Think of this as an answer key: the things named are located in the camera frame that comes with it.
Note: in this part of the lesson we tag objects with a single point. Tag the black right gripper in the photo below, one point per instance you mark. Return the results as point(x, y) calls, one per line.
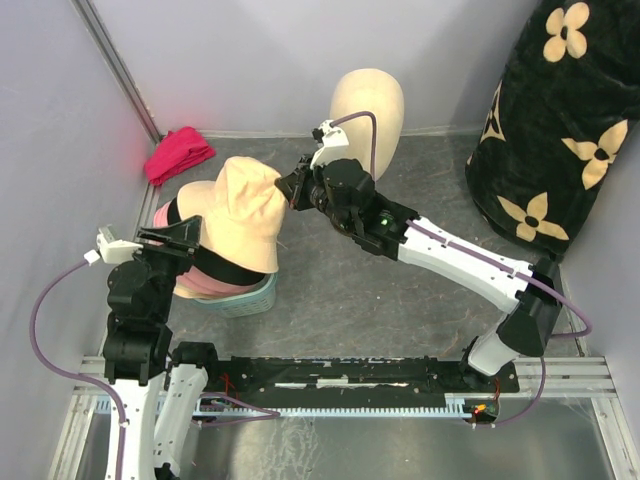
point(295, 184)

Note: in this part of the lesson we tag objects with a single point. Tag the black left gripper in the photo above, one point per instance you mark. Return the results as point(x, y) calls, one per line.
point(180, 239)

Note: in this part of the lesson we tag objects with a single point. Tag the cream bucket hat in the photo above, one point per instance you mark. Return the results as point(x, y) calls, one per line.
point(242, 212)

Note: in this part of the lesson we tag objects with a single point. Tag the light blue plastic basket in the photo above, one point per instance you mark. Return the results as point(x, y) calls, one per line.
point(257, 301)

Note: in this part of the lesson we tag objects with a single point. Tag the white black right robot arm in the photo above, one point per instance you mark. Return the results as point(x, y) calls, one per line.
point(526, 293)

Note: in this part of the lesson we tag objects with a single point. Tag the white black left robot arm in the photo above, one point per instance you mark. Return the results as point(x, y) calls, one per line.
point(154, 388)

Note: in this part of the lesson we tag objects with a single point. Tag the pink bucket hat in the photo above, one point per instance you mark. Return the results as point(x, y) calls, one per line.
point(210, 287)

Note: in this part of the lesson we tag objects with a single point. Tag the black bucket hat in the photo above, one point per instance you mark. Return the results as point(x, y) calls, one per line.
point(225, 267)

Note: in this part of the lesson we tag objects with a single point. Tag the beige bottom hat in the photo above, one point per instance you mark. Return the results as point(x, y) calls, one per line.
point(185, 292)

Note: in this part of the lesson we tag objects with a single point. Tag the magenta hat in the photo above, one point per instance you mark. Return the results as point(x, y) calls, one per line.
point(179, 151)

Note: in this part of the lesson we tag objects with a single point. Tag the aluminium corner profile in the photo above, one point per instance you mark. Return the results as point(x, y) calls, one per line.
point(88, 13)

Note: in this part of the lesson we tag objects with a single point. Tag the black floral blanket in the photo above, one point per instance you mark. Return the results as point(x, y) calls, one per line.
point(566, 101)

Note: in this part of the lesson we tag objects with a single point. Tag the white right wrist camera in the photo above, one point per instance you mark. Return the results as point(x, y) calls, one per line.
point(332, 144)

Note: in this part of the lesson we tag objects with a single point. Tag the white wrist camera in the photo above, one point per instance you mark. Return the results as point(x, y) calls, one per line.
point(332, 144)
point(110, 249)

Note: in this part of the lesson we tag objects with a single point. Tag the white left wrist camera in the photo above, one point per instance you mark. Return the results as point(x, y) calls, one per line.
point(110, 249)

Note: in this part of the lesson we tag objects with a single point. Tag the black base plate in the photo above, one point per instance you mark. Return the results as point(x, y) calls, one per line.
point(353, 382)

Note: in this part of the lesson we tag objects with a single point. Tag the light blue cable duct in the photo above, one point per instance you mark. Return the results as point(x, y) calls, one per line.
point(452, 408)

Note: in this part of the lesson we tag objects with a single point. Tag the aluminium rail frame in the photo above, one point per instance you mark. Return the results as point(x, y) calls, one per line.
point(538, 377)

